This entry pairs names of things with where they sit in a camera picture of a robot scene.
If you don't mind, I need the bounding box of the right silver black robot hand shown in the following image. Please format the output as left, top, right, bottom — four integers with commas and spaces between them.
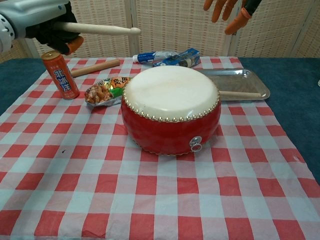
203, 0, 258, 35

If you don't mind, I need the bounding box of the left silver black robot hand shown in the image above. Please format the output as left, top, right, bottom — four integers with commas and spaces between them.
0, 0, 85, 56

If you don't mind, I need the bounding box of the wooden drumstick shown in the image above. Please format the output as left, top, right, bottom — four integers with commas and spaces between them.
219, 91, 262, 98
58, 21, 142, 35

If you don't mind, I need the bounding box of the red drum with white skin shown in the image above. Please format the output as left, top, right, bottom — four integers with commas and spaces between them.
121, 65, 222, 156

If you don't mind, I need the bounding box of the orange soda can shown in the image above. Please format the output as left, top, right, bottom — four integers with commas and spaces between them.
41, 50, 80, 101

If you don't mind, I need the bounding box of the wooden rolling pin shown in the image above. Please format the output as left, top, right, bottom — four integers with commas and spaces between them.
70, 59, 121, 78

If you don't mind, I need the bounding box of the stainless steel tray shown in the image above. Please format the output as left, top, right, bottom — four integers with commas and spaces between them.
198, 69, 271, 101

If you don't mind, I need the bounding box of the blue cling film box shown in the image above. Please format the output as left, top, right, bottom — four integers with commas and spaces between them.
152, 47, 201, 69

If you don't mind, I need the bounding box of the dark blue table cover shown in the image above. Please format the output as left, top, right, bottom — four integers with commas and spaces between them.
0, 57, 320, 186

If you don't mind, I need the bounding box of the green orange snack bag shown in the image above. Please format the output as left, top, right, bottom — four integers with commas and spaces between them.
84, 76, 132, 108

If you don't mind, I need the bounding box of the woven folding screen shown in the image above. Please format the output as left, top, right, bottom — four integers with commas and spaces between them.
0, 0, 320, 64

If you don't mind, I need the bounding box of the blue white toothpaste tube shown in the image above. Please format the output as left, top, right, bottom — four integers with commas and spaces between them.
133, 50, 180, 65

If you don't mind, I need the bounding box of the red white checkered tablecloth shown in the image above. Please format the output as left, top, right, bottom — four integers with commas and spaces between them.
0, 56, 320, 240

